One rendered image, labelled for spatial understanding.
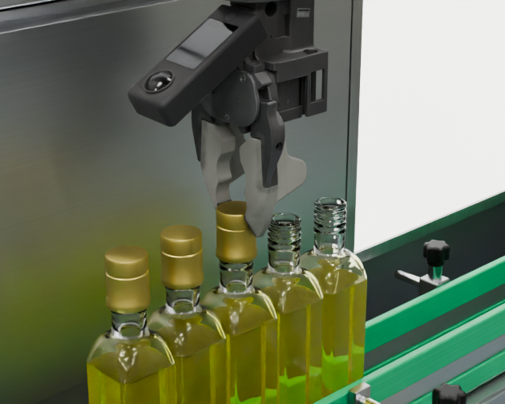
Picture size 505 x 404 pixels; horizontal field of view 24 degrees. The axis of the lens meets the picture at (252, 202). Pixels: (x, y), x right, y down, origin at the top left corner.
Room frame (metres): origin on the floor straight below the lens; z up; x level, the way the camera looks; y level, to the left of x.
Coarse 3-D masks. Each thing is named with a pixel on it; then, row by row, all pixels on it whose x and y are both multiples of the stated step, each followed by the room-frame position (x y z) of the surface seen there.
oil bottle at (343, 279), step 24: (312, 264) 0.97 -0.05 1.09; (336, 264) 0.97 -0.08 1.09; (360, 264) 0.98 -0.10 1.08; (336, 288) 0.96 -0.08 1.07; (360, 288) 0.98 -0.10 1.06; (336, 312) 0.96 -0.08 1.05; (360, 312) 0.98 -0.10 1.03; (336, 336) 0.96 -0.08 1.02; (360, 336) 0.98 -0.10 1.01; (336, 360) 0.96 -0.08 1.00; (360, 360) 0.98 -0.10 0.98; (336, 384) 0.96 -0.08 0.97
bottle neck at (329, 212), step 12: (324, 204) 1.00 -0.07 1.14; (336, 204) 1.00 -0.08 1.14; (324, 216) 0.98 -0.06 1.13; (336, 216) 0.97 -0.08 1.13; (324, 228) 0.98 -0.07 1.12; (336, 228) 0.97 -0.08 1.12; (324, 240) 0.98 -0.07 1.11; (336, 240) 0.98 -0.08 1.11; (324, 252) 0.98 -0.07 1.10; (336, 252) 0.98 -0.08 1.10
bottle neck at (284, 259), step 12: (276, 216) 0.96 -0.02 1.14; (288, 216) 0.96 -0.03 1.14; (276, 228) 0.94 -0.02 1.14; (288, 228) 0.94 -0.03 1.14; (300, 228) 0.95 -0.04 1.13; (276, 240) 0.94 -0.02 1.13; (288, 240) 0.94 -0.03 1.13; (300, 240) 0.94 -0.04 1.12; (276, 252) 0.94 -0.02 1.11; (288, 252) 0.94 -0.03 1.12; (276, 264) 0.94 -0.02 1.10; (288, 264) 0.94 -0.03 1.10
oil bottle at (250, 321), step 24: (216, 288) 0.92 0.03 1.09; (216, 312) 0.89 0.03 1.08; (240, 312) 0.88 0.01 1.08; (264, 312) 0.90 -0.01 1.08; (240, 336) 0.88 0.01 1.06; (264, 336) 0.89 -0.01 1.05; (240, 360) 0.88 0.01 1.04; (264, 360) 0.89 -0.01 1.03; (240, 384) 0.88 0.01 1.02; (264, 384) 0.89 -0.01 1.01
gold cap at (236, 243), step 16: (224, 208) 0.91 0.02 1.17; (240, 208) 0.91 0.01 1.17; (224, 224) 0.90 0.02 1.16; (240, 224) 0.89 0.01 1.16; (224, 240) 0.90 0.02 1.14; (240, 240) 0.89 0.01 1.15; (256, 240) 0.91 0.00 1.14; (224, 256) 0.89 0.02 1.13; (240, 256) 0.89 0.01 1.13; (256, 256) 0.90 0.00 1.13
